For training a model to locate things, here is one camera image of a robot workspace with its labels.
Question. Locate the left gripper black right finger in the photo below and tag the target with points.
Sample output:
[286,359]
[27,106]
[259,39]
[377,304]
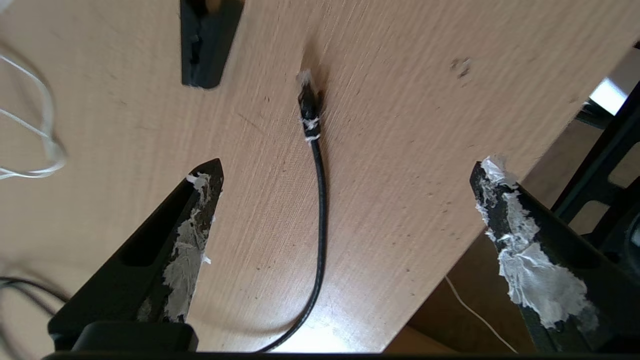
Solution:
[575,280]

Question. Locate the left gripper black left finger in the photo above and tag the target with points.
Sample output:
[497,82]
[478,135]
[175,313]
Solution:
[140,270]

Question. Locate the small black plastic clip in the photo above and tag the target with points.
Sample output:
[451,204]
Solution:
[205,60]

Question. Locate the black metal frame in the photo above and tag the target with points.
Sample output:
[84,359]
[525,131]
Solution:
[600,165]

